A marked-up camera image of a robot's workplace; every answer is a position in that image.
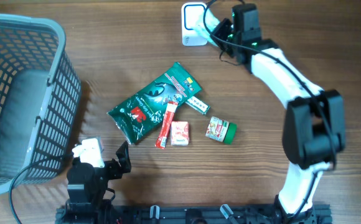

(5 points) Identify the red stick sachet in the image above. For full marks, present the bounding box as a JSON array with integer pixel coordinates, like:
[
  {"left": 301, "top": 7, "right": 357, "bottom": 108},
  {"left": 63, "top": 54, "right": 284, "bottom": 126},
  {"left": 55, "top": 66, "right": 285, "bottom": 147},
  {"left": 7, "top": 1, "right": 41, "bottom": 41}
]
[{"left": 155, "top": 101, "right": 178, "bottom": 149}]

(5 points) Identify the green 3M gloves package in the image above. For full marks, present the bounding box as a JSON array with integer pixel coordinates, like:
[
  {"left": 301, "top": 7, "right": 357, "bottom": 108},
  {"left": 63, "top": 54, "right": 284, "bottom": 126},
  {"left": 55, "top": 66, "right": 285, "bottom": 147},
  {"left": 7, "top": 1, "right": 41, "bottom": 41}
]
[{"left": 108, "top": 62, "right": 202, "bottom": 144}]

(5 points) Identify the red white small carton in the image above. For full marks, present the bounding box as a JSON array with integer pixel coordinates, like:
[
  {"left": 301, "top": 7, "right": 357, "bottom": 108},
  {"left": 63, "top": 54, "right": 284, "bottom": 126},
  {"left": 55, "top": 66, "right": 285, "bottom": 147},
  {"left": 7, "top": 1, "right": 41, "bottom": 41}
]
[{"left": 171, "top": 121, "right": 189, "bottom": 146}]

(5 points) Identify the small green white box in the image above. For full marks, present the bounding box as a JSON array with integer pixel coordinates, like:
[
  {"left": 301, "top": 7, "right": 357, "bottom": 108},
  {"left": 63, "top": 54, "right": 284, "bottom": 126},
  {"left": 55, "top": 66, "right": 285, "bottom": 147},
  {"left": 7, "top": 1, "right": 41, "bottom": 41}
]
[{"left": 185, "top": 96, "right": 210, "bottom": 115}]

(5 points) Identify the green lid spice jar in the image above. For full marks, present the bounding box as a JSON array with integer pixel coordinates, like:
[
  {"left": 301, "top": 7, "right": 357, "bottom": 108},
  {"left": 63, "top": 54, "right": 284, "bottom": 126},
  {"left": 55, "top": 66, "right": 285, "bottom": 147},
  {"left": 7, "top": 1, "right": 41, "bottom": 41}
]
[{"left": 205, "top": 116, "right": 237, "bottom": 144}]

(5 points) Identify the mint green wipes pack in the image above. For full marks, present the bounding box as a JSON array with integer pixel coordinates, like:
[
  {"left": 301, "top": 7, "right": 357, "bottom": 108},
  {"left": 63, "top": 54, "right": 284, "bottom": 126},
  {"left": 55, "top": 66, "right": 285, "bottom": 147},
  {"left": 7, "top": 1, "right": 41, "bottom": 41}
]
[{"left": 193, "top": 9, "right": 220, "bottom": 47}]

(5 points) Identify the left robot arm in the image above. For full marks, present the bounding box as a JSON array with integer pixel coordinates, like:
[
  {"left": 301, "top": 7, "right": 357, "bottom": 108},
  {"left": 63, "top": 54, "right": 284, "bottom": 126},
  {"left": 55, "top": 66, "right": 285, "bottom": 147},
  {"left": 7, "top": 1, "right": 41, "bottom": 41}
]
[{"left": 55, "top": 141, "right": 131, "bottom": 224}]

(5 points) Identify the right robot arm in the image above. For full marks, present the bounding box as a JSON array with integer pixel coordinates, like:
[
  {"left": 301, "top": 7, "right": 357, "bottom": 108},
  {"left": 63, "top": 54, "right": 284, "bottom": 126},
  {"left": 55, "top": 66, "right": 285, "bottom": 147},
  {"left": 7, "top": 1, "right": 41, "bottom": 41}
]
[{"left": 206, "top": 2, "right": 346, "bottom": 223}]

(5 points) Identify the white barcode scanner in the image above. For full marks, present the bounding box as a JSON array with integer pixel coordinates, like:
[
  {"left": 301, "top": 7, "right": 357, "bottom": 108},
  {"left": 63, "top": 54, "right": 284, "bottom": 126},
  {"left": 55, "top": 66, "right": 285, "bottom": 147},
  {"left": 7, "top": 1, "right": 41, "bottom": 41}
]
[{"left": 181, "top": 2, "right": 207, "bottom": 47}]

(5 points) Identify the grey plastic shopping basket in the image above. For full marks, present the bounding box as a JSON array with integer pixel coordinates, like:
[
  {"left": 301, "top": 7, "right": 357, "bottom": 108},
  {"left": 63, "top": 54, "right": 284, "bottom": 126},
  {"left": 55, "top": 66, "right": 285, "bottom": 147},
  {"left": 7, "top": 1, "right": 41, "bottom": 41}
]
[{"left": 0, "top": 14, "right": 82, "bottom": 194}]

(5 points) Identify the black mounting rail base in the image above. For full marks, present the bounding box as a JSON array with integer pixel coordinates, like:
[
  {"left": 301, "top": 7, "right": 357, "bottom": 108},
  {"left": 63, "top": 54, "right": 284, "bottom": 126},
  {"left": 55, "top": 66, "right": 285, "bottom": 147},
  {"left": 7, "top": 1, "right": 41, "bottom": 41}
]
[{"left": 55, "top": 203, "right": 333, "bottom": 224}]

